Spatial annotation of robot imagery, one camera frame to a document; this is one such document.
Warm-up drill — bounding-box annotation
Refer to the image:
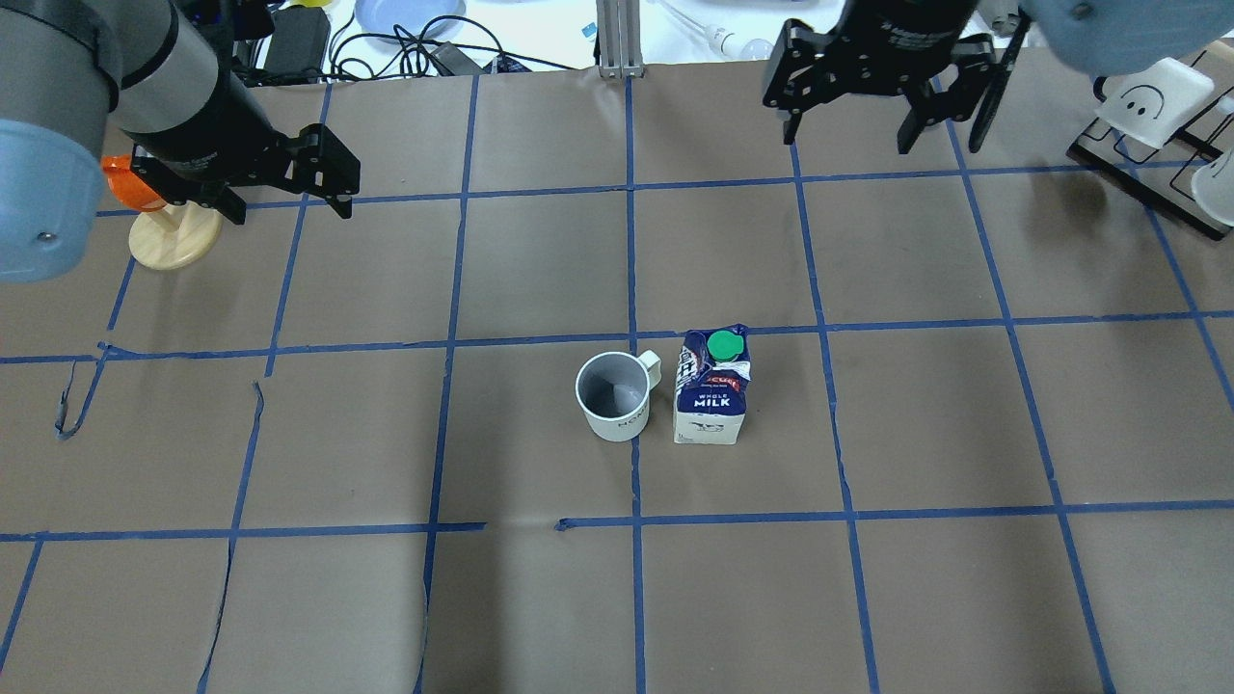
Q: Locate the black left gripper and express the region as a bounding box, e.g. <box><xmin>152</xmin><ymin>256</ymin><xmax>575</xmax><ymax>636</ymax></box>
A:
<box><xmin>130</xmin><ymin>123</ymin><xmax>362</xmax><ymax>226</ymax></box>

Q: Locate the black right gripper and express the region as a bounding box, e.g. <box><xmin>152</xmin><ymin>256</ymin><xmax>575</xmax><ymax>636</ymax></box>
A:
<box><xmin>763</xmin><ymin>17</ymin><xmax>1030</xmax><ymax>153</ymax></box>

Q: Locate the grey mug with handle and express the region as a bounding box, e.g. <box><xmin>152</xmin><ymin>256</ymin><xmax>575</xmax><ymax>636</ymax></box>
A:
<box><xmin>574</xmin><ymin>349</ymin><xmax>661</xmax><ymax>442</ymax></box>

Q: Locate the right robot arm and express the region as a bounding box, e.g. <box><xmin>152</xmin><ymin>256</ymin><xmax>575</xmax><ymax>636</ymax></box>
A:
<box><xmin>204</xmin><ymin>1</ymin><xmax>1232</xmax><ymax>224</ymax></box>

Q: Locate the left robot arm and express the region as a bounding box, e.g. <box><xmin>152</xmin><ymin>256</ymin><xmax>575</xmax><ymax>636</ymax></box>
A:
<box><xmin>1</xmin><ymin>1</ymin><xmax>362</xmax><ymax>282</ymax></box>

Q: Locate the orange cup on stand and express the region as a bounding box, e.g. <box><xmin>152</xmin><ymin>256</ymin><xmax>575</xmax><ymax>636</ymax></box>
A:
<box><xmin>100</xmin><ymin>154</ymin><xmax>167</xmax><ymax>214</ymax></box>

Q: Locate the white smiley face cup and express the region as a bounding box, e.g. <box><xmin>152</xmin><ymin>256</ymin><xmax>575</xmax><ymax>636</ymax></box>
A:
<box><xmin>1095</xmin><ymin>58</ymin><xmax>1215</xmax><ymax>149</ymax></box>

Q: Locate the white cup at edge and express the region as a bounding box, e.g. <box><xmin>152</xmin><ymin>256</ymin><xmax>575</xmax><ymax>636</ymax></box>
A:
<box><xmin>1190</xmin><ymin>149</ymin><xmax>1233</xmax><ymax>226</ymax></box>

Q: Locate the whole milk carton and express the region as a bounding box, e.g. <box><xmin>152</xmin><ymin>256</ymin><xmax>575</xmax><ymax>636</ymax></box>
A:
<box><xmin>673</xmin><ymin>322</ymin><xmax>752</xmax><ymax>445</ymax></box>

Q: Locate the round wooden stand base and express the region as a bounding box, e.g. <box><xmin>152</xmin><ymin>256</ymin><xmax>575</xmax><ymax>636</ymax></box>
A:
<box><xmin>128</xmin><ymin>203</ymin><xmax>225</xmax><ymax>272</ymax></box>

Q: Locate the black power adapter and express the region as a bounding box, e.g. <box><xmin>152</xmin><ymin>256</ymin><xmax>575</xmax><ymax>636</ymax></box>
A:
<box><xmin>258</xmin><ymin>5</ymin><xmax>329</xmax><ymax>85</ymax></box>

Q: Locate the white light bulb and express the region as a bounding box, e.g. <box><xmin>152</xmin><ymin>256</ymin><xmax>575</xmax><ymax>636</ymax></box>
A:
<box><xmin>705</xmin><ymin>25</ymin><xmax>774</xmax><ymax>61</ymax></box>

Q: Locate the blue plate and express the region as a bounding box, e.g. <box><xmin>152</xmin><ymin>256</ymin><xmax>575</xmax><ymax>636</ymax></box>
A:
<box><xmin>354</xmin><ymin>1</ymin><xmax>466</xmax><ymax>40</ymax></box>

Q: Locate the black cable bundle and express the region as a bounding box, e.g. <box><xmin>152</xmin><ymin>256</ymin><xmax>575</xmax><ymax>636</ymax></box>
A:
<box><xmin>328</xmin><ymin>14</ymin><xmax>579</xmax><ymax>82</ymax></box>

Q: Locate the aluminium frame post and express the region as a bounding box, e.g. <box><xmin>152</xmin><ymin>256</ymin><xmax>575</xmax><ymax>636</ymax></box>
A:
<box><xmin>594</xmin><ymin>0</ymin><xmax>645</xmax><ymax>80</ymax></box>

